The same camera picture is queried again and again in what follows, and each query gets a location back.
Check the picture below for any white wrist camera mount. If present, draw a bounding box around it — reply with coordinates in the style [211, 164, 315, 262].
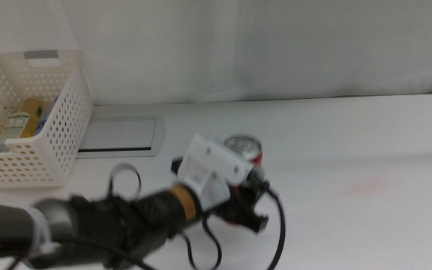
[175, 132, 257, 212]

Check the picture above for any white perforated plastic basket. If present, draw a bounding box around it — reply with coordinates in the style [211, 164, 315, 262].
[0, 49, 95, 189]

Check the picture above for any grey rectangular table cable hatch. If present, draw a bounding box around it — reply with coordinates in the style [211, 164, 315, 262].
[76, 115, 167, 160]

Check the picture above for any white backdrop curtain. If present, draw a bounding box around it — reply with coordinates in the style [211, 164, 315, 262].
[0, 0, 432, 106]

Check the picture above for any yellow tea bottle white cap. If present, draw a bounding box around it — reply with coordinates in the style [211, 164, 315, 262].
[0, 97, 46, 141]

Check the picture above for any red cola can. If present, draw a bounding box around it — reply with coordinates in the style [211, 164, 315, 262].
[221, 133, 264, 227]

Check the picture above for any clear water bottle blue cap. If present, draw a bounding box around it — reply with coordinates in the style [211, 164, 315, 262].
[34, 99, 58, 137]

